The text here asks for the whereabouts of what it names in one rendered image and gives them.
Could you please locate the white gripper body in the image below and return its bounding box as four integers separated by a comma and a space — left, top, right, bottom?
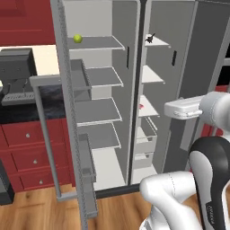
164, 95, 205, 121

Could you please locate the white fridge shelf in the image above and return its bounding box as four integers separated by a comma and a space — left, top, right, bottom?
145, 34, 172, 49
141, 65, 166, 85
137, 94, 161, 119

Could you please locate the grey side-by-side fridge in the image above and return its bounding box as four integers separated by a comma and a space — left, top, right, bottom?
61, 0, 210, 199

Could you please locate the grey fridge door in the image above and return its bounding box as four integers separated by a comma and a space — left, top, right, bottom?
161, 0, 230, 174

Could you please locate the black fish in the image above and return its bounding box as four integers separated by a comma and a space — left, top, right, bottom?
145, 32, 156, 44

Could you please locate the grey freezer shelf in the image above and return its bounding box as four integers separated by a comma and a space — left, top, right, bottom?
74, 97, 123, 127
67, 35, 126, 51
78, 121, 122, 151
84, 66, 125, 89

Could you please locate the grey freezer door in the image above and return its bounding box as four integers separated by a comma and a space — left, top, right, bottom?
49, 0, 100, 230

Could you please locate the grey door bin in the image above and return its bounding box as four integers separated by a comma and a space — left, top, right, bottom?
69, 58, 93, 102
82, 176, 100, 218
77, 133, 97, 184

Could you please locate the green lime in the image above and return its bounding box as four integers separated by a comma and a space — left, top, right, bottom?
73, 33, 84, 44

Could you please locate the red drawer front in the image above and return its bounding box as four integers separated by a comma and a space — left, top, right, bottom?
1, 119, 66, 148
10, 143, 69, 173
19, 166, 74, 191

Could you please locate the dark grey appliance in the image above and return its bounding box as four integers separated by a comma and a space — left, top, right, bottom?
0, 160, 15, 207

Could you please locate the grey freezer door handle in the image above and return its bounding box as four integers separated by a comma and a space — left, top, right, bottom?
29, 75, 79, 202

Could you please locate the red wall cupboard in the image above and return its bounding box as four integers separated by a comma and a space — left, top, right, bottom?
0, 0, 57, 48

